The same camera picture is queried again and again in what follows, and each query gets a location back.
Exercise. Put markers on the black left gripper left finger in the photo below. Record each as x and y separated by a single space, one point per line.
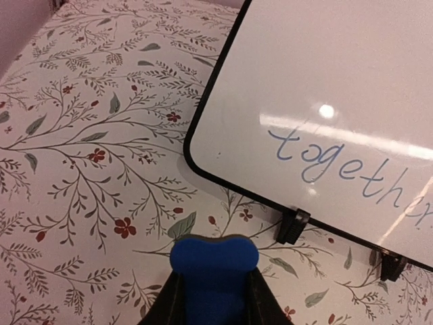
169 306

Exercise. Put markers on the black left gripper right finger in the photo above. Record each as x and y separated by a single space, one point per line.
263 308

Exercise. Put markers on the blue whiteboard eraser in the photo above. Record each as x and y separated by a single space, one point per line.
214 273

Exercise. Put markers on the small black-framed whiteboard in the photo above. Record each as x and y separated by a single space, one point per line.
326 107

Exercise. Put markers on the black left whiteboard foot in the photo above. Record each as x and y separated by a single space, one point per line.
293 223

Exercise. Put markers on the black whiteboard foot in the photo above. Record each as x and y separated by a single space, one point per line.
293 223
392 267

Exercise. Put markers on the black right whiteboard foot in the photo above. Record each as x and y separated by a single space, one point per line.
392 267

